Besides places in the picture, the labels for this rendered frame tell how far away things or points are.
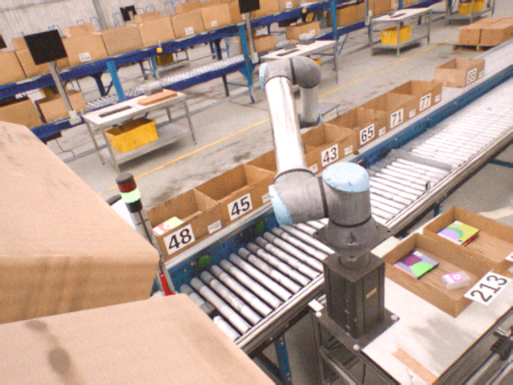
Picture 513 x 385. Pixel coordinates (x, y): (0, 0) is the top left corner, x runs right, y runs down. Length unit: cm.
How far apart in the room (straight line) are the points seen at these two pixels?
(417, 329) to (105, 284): 163
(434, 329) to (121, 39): 582
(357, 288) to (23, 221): 136
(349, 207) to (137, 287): 113
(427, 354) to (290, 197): 83
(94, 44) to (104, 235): 621
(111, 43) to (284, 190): 543
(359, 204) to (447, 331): 72
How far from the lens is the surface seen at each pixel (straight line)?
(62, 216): 23
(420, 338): 174
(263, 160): 257
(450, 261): 206
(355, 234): 137
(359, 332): 168
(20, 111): 599
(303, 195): 128
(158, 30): 678
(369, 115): 318
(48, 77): 622
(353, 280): 147
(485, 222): 227
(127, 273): 20
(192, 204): 236
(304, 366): 256
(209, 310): 144
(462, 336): 178
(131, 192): 115
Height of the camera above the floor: 210
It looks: 30 degrees down
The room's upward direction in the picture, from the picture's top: 11 degrees counter-clockwise
